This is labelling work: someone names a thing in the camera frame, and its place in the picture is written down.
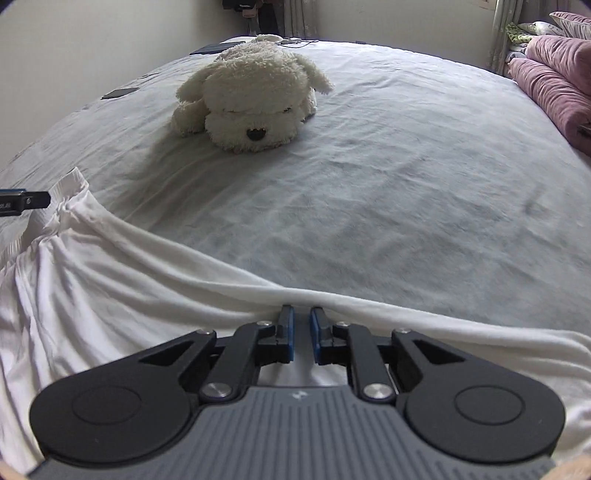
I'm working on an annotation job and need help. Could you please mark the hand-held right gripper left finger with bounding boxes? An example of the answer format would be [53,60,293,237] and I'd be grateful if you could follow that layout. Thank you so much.
[139,305,295,401]

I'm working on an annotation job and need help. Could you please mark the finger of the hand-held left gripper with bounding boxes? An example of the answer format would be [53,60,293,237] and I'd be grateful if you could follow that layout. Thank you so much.
[0,188,51,217]

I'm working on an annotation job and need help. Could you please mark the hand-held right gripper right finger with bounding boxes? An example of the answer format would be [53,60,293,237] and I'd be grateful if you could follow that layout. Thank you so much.
[311,305,465,402]

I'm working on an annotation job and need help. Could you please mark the white pants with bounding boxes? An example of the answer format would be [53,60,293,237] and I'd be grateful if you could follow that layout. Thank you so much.
[0,167,591,476]

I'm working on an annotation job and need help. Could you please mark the black tablet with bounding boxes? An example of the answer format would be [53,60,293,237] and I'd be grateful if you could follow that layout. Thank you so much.
[189,41,245,56]

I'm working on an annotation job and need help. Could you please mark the white plush dog toy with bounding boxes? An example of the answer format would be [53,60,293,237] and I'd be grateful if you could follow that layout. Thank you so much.
[171,34,334,153]

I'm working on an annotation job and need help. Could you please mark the dark hanging jacket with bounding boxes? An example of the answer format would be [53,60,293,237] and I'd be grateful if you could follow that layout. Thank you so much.
[222,0,278,38]

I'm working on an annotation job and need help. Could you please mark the grey star-print curtain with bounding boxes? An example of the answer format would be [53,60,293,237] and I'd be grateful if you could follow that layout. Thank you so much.
[283,0,319,40]
[487,0,522,75]

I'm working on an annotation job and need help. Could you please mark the pink folded quilt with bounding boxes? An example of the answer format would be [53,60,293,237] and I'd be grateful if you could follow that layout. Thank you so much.
[507,36,591,155]

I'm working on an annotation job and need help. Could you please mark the green and grey pillows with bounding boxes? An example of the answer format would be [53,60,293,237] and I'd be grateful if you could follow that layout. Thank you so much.
[505,21,550,47]

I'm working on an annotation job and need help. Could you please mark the grey and pink pillow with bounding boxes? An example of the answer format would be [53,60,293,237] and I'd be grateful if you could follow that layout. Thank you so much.
[549,11,591,40]

